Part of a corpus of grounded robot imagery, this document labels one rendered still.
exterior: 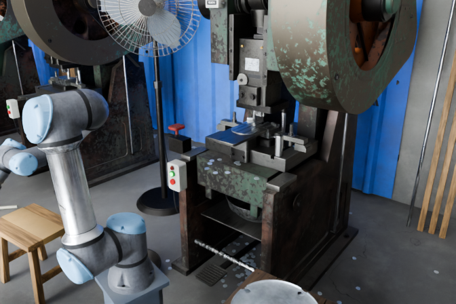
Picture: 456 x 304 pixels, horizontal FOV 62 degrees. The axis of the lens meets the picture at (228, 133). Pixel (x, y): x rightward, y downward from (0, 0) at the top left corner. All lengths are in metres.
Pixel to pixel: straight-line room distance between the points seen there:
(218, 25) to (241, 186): 0.70
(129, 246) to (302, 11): 0.86
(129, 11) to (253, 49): 0.89
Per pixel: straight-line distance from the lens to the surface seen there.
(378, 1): 1.42
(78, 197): 1.13
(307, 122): 1.86
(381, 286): 2.14
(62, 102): 1.08
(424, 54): 2.64
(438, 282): 2.28
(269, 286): 1.42
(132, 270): 1.30
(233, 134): 1.63
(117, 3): 2.32
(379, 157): 2.82
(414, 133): 2.74
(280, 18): 1.19
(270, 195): 1.50
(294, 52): 1.20
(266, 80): 1.58
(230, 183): 1.69
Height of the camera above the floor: 1.32
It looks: 19 degrees down
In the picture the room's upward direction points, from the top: straight up
